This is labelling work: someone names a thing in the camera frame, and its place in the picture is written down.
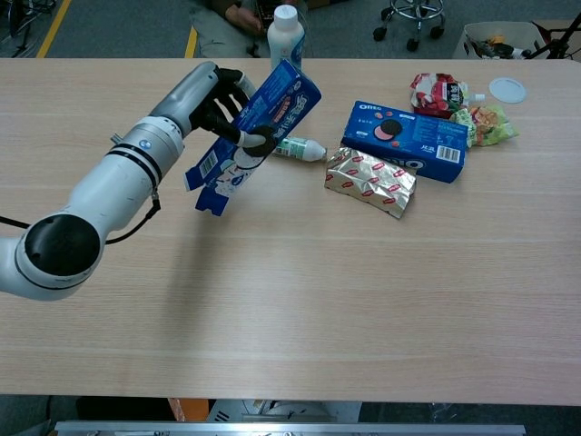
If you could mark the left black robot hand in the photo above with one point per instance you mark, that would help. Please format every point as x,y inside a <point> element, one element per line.
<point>190,97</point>

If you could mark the blue oreo box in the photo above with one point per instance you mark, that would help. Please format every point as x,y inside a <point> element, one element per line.
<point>417,136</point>
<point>258,136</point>

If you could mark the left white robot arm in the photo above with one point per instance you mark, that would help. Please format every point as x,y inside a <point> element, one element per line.
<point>100,200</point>

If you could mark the closed blue Oreo box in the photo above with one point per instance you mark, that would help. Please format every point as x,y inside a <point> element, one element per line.
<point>417,136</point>

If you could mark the seated person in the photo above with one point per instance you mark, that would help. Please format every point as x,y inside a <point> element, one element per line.
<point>218,27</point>

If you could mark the tall white drink bottle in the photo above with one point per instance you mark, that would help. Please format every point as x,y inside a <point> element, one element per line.
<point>286,38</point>

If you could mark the smartphone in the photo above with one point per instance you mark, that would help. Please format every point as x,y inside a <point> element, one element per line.
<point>265,13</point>

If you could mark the small white green-label bottle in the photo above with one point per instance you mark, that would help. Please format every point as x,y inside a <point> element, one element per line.
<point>302,147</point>

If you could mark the gold foil snack packet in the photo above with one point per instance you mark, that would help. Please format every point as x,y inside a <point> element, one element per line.
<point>370,179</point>

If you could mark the chrome swivel stool base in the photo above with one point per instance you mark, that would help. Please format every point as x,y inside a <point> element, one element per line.
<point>410,18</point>

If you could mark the red white spout pouch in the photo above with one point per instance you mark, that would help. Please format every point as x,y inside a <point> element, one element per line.
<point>436,93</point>

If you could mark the green yellow snack bag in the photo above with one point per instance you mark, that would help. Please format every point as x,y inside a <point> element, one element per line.
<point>488,122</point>

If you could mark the white bin with clutter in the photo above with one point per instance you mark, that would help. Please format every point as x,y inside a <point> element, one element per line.
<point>499,41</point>

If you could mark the white round lid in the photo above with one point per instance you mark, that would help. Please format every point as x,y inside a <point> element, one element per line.
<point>507,90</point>

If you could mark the silver metal frame rail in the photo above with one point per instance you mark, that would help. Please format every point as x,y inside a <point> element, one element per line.
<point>290,428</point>

